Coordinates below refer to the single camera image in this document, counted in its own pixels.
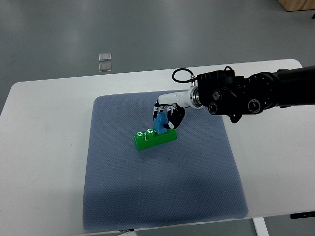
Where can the upper metal floor plate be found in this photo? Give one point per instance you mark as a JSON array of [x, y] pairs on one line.
[[105, 56]]

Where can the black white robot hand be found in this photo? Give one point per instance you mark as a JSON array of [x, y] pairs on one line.
[[174, 104]]

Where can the blue toy block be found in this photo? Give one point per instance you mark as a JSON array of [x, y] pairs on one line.
[[159, 123]]

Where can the blue-grey textured mat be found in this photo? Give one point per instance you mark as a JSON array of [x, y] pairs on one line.
[[191, 179]]

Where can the green four-stud toy block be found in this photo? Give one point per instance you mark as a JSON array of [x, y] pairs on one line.
[[151, 138]]

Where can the black table control panel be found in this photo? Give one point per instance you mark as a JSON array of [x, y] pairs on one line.
[[302, 215]]

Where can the wooden box corner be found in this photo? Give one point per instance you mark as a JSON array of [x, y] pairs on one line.
[[297, 5]]

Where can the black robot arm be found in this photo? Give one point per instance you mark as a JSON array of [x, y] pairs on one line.
[[224, 93]]

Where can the white table leg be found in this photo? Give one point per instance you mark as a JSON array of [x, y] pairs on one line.
[[260, 226]]

